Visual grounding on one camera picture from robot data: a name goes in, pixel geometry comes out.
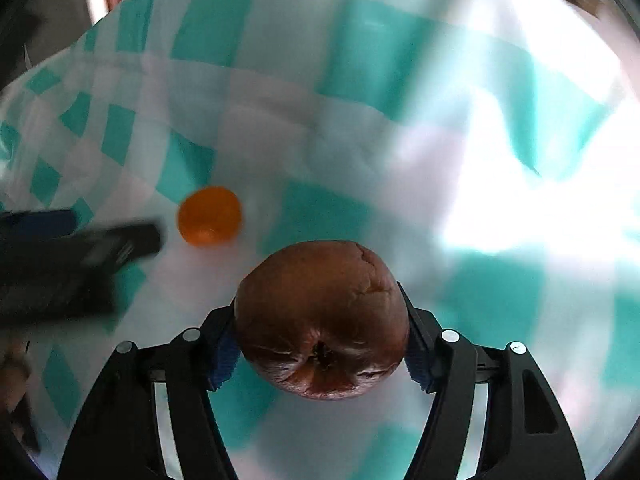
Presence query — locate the brownish red apple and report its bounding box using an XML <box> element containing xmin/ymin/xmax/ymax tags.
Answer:
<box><xmin>234</xmin><ymin>240</ymin><xmax>412</xmax><ymax>401</ymax></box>

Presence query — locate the orange tangerine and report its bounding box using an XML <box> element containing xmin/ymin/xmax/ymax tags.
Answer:
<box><xmin>177</xmin><ymin>186</ymin><xmax>244</xmax><ymax>248</ymax></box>

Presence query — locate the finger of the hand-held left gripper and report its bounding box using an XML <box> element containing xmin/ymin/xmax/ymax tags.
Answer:
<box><xmin>0</xmin><ymin>208</ymin><xmax>77</xmax><ymax>237</ymax></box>
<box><xmin>75</xmin><ymin>222</ymin><xmax>164</xmax><ymax>273</ymax></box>

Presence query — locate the person's left hand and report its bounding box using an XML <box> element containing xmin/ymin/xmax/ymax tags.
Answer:
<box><xmin>0</xmin><ymin>341</ymin><xmax>32</xmax><ymax>413</ymax></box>

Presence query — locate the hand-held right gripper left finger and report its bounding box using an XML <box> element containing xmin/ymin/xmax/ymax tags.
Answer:
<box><xmin>56</xmin><ymin>297</ymin><xmax>240</xmax><ymax>480</ymax></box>

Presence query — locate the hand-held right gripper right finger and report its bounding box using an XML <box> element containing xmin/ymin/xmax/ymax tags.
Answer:
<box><xmin>395</xmin><ymin>280</ymin><xmax>587</xmax><ymax>480</ymax></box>

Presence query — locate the teal white checked tablecloth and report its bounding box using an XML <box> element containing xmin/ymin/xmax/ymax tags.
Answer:
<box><xmin>0</xmin><ymin>0</ymin><xmax>640</xmax><ymax>480</ymax></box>

